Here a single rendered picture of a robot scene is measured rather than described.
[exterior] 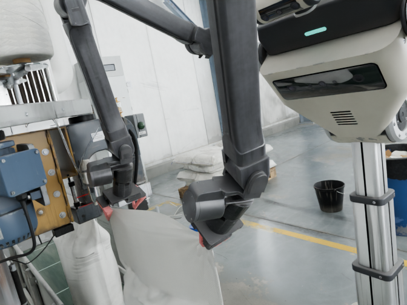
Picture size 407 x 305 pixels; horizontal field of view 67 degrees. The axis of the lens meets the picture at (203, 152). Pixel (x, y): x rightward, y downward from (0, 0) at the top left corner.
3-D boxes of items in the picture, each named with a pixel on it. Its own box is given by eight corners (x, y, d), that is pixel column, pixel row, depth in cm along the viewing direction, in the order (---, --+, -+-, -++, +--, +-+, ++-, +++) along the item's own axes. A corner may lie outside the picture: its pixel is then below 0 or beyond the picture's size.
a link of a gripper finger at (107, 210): (95, 215, 100) (95, 193, 94) (116, 207, 104) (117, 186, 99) (106, 229, 96) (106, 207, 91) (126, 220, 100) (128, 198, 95)
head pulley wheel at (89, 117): (99, 119, 111) (97, 112, 110) (74, 124, 105) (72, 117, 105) (89, 120, 118) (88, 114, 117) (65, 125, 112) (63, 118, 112)
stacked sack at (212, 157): (249, 154, 407) (247, 143, 405) (212, 169, 366) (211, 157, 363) (226, 153, 439) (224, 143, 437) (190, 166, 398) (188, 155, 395)
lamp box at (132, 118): (148, 135, 120) (143, 112, 118) (138, 138, 117) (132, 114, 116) (138, 136, 126) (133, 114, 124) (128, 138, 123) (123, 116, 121)
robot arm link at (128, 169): (135, 165, 90) (129, 154, 94) (112, 170, 86) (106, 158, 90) (134, 183, 94) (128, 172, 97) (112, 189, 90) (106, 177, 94)
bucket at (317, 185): (352, 205, 313) (350, 181, 309) (338, 216, 295) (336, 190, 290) (324, 201, 336) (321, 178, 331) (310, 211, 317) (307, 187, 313)
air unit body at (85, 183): (106, 202, 104) (95, 158, 101) (92, 207, 101) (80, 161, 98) (101, 200, 107) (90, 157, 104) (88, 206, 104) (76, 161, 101)
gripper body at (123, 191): (102, 195, 96) (101, 177, 92) (130, 184, 103) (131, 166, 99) (112, 207, 93) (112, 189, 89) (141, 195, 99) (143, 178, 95)
